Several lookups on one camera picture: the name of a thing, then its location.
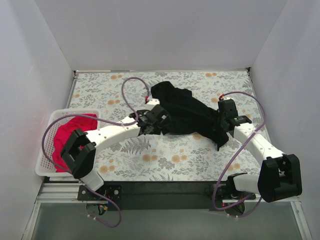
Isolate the black t shirt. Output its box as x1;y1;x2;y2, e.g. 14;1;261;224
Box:
151;81;229;149

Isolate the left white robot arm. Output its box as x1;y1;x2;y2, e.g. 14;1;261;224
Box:
60;104;171;200

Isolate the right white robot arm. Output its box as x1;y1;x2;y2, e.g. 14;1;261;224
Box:
218;98;303;203

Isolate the red t shirt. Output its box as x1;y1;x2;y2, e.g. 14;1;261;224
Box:
51;112;98;173

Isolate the white plastic laundry basket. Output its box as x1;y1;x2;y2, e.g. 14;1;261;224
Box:
35;108;102;178

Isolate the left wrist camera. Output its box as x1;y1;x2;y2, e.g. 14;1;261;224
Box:
145;98;160;106

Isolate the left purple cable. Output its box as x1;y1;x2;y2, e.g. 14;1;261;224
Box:
41;77;151;228

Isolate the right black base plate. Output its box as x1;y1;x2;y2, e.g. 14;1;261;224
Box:
209;184;258;219

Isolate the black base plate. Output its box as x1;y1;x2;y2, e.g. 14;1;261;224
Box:
209;184;258;219
76;184;123;216

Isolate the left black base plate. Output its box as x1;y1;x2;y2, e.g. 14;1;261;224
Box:
76;184;123;216

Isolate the aluminium frame rail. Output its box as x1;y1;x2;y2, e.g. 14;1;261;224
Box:
34;181;301;205

